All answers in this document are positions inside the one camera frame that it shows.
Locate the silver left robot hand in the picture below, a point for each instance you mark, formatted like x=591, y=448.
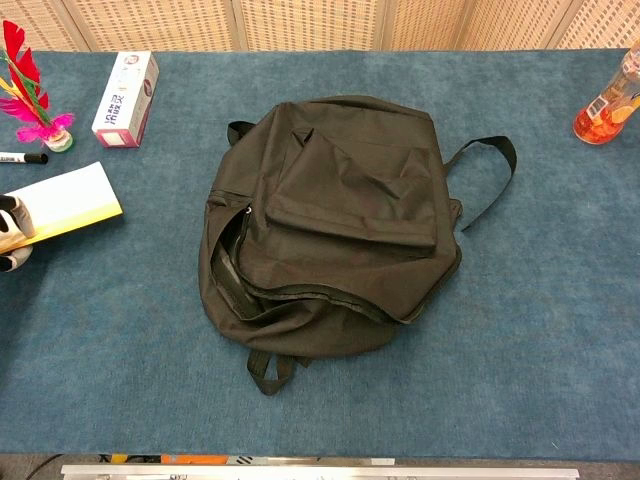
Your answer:
x=20, y=217

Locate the white book with yellow band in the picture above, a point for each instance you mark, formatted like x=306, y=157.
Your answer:
x=70, y=200

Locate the black fabric backpack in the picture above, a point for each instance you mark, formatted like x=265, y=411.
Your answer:
x=350, y=200

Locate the black marker pen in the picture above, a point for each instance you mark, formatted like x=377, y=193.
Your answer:
x=30, y=158

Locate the red pink feather shuttlecock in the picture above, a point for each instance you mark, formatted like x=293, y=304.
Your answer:
x=30, y=100

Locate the white pink toothpaste box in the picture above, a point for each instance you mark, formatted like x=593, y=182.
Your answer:
x=125, y=100

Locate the orange black striped strip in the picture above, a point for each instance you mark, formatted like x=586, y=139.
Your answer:
x=195, y=459

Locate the woven rattan folding screen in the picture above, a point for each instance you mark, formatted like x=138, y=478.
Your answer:
x=310, y=22

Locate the blue felt table cloth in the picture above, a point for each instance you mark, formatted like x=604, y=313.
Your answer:
x=525, y=325

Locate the orange drink bottle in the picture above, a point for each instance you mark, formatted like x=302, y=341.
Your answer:
x=605, y=110

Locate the aluminium profile rail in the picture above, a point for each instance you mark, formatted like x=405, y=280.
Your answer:
x=300, y=471

